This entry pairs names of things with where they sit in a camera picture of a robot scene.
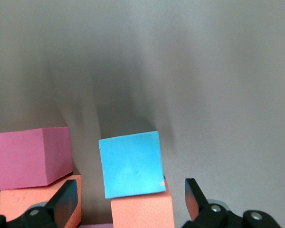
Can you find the orange foam block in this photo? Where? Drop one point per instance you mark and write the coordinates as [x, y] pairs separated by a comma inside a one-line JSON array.
[[142, 211], [14, 202]]

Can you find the magenta red foam block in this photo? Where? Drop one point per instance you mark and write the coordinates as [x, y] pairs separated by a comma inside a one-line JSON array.
[[31, 156]]

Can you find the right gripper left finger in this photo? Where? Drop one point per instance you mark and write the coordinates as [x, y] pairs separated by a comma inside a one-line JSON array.
[[61, 204]]

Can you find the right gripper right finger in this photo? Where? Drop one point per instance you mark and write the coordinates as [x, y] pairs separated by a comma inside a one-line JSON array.
[[204, 211]]

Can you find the table cover mat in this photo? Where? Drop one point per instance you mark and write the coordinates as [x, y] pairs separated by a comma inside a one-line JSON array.
[[204, 71]]

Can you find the cyan foam block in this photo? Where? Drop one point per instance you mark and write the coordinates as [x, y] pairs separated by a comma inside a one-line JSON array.
[[131, 164]]

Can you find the light pink foam block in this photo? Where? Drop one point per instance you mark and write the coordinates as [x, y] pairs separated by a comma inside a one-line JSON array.
[[96, 225]]

